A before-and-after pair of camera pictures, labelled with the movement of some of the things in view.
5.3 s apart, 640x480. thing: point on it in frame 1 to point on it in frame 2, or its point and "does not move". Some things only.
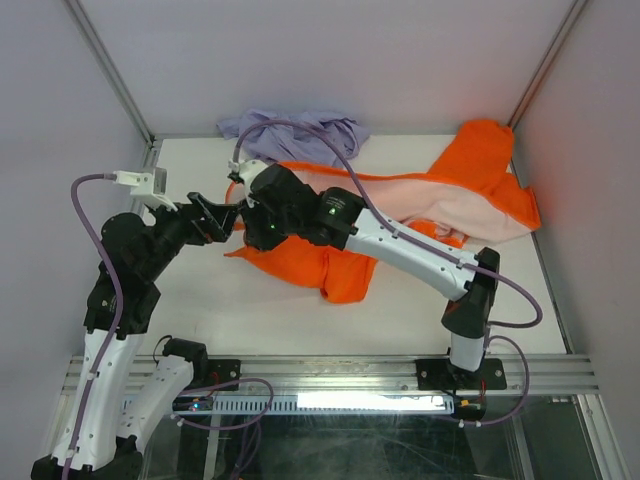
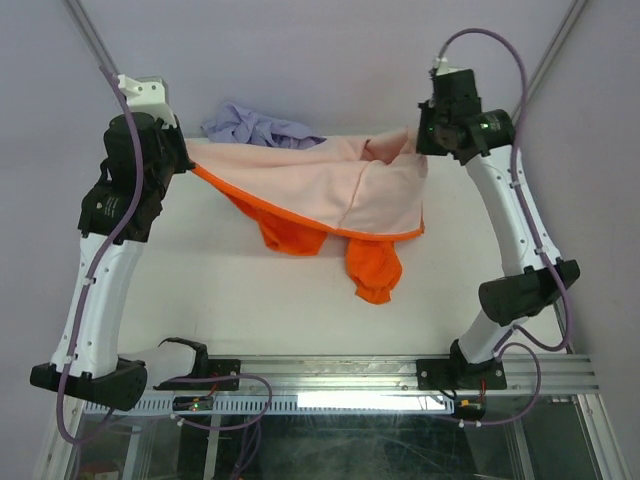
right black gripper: [255, 234] to [423, 145]
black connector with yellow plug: [470, 412] does not move
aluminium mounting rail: [379, 375] does not move
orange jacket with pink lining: [467, 197] to [361, 192]
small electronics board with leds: [192, 403] does not move
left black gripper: [190, 216] to [175, 133]
